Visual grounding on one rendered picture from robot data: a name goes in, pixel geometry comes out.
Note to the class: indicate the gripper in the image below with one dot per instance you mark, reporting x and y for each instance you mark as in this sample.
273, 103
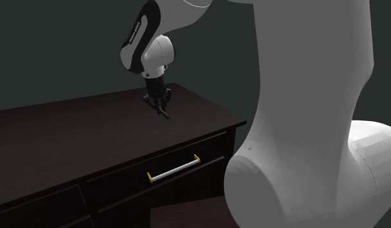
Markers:
155, 85

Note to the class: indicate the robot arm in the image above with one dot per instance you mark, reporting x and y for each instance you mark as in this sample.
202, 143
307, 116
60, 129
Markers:
309, 94

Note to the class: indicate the black pen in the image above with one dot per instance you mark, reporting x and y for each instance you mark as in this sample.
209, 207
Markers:
165, 115

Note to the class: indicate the dark wooden desk with drawers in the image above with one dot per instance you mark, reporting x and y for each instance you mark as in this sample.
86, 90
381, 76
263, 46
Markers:
72, 135

